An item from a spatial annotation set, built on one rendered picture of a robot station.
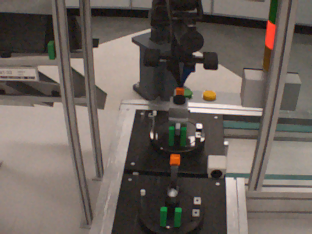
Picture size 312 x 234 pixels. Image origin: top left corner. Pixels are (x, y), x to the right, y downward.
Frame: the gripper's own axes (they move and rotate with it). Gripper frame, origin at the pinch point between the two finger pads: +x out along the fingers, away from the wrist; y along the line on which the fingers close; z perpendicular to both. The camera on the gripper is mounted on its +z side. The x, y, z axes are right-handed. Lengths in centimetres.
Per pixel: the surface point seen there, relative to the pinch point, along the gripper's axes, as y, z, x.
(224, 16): -36, 287, 101
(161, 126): 4.2, -8.9, 9.6
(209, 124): -8.3, -4.4, 11.7
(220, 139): -11.1, -10.4, 11.7
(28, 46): 28.3, -28.5, -22.9
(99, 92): 20.6, -5.1, 2.7
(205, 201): -7.3, -32.3, 11.6
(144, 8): 43, 291, 98
